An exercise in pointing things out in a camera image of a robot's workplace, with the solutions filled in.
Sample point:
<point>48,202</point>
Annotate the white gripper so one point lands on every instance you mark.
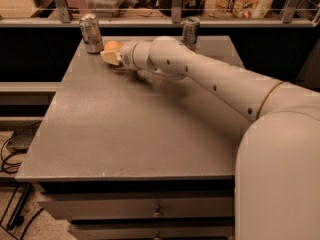
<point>126,55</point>

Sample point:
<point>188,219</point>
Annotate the orange fruit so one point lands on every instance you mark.
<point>112,45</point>

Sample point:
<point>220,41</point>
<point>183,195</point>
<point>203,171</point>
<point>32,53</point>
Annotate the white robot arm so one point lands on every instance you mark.
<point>277,165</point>

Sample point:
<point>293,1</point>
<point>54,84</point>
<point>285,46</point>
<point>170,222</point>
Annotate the silver green 7up can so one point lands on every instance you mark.
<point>91,34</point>

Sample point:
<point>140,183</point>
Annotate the silver blue soda can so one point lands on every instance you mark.
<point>190,32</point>

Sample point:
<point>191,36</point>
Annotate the clear plastic container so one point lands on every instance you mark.
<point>104,8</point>

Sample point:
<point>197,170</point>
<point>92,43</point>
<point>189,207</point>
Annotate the grey cabinet with drawers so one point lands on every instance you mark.
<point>115,131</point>

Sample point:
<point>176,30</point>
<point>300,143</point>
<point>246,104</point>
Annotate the black power adapter box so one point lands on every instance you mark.
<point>21,141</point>

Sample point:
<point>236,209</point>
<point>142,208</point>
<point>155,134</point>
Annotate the snack bag on shelf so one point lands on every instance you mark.
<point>244,9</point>

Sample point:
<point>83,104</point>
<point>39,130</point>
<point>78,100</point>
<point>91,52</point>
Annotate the upper drawer with knob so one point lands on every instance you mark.
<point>143,205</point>

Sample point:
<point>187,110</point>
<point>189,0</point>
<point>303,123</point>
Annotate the drawer with knob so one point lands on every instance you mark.
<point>113,232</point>
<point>143,205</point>

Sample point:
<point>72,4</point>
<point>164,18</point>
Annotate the lower drawer with knob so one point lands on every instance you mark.
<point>113,232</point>

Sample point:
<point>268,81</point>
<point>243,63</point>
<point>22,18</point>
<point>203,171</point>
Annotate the metal railing shelf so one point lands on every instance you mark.
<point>67,13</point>

